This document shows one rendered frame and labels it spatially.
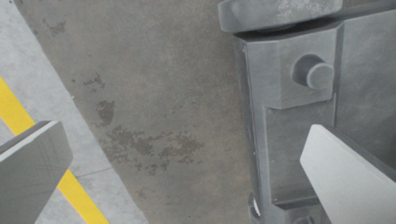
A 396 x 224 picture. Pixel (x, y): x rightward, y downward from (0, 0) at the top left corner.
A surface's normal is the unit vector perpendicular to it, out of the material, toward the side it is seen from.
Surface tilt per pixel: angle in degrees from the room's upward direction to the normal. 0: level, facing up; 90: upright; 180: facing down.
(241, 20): 49
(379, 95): 0
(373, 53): 0
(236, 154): 0
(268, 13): 25
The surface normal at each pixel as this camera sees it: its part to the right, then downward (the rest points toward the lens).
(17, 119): 0.04, 0.44
